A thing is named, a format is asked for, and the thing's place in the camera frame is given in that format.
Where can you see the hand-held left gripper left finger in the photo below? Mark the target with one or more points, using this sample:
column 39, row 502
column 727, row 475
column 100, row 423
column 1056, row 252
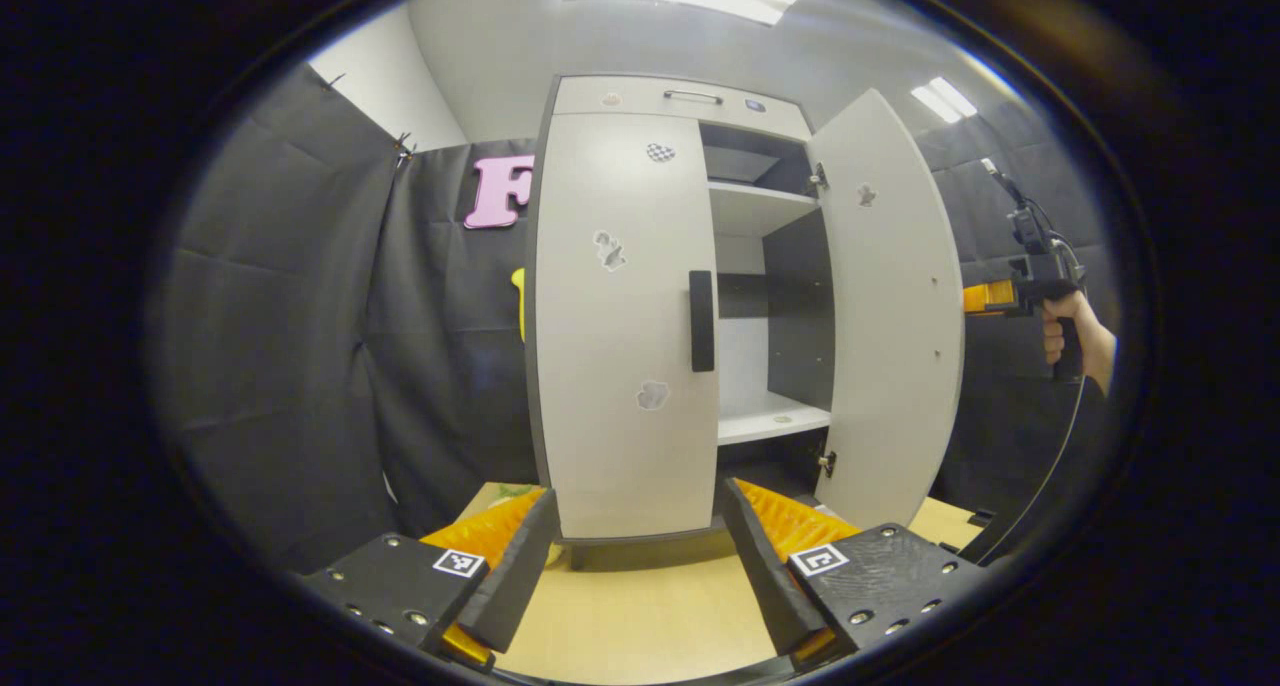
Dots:
column 520, row 566

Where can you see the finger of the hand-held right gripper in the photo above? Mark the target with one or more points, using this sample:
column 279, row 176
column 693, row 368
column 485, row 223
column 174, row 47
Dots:
column 990, row 297

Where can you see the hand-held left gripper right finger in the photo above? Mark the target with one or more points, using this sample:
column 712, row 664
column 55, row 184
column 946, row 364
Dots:
column 760, row 576

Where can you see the beige shoe cabinet door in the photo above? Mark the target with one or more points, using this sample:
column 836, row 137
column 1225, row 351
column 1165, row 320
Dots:
column 890, row 346
column 620, row 326

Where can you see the double-door shoe cabinet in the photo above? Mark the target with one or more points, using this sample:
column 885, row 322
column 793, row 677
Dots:
column 770, row 206

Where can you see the beige cabinet drawer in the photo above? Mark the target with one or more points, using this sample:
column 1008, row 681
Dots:
column 640, row 101

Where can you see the small ceiling light panel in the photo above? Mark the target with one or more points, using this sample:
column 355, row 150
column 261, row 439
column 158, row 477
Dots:
column 945, row 99

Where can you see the black backdrop cloth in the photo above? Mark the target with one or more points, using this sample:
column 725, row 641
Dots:
column 300, row 346

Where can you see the small cloth clip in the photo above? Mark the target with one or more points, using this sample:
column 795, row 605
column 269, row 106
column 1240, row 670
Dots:
column 335, row 79
column 403, row 149

